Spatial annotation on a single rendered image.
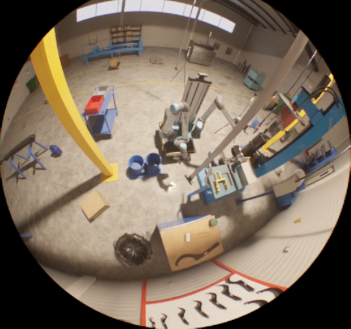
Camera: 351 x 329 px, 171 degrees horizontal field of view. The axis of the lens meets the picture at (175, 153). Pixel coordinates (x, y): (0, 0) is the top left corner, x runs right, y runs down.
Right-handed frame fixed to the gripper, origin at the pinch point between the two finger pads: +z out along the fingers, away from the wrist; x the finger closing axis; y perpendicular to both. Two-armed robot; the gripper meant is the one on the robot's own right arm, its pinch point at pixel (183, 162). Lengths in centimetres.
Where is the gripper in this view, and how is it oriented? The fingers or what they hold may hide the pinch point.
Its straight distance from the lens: 184.3
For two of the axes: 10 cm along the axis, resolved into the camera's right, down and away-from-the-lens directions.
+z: 0.7, 7.5, 6.6
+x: -9.2, 2.9, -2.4
